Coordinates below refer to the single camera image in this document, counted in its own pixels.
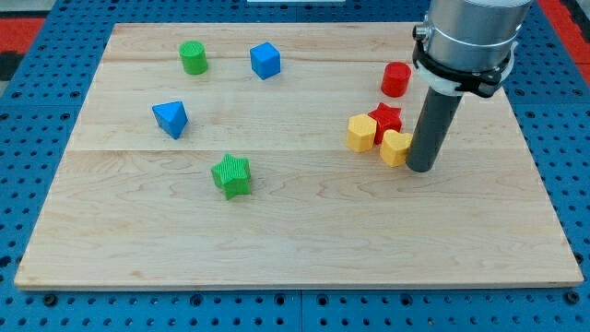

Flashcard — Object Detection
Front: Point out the red cylinder block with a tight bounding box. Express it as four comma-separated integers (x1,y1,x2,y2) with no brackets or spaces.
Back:
381,62,412,98

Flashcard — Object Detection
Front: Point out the blue triangle block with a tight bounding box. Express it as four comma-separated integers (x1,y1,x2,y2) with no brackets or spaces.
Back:
152,101,188,139

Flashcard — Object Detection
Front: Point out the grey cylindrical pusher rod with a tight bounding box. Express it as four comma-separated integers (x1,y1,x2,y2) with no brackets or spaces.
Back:
406,88,462,172

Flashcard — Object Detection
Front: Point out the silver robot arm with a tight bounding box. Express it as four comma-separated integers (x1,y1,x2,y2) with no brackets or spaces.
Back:
407,0,534,172

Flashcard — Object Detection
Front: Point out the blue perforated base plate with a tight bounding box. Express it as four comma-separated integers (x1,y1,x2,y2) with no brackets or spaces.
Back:
1,0,589,331

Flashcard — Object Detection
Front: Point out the yellow heart block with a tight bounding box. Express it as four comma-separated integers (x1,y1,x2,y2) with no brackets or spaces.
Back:
379,129,413,167

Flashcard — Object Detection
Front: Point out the red star block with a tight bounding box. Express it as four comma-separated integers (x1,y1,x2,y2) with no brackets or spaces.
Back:
368,102,403,145

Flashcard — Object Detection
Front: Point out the green star block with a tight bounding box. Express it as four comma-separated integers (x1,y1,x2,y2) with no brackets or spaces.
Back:
211,154,251,200

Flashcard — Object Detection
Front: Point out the blue cube block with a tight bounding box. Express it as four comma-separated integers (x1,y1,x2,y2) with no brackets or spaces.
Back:
250,41,281,80

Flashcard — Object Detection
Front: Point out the yellow hexagon block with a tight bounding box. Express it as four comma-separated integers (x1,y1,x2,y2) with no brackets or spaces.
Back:
346,114,377,153

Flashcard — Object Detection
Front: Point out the wooden board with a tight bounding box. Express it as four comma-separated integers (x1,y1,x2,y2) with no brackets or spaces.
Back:
14,23,584,291

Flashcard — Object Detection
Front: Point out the green cylinder block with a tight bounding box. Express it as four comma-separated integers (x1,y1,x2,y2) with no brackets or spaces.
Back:
179,41,208,75

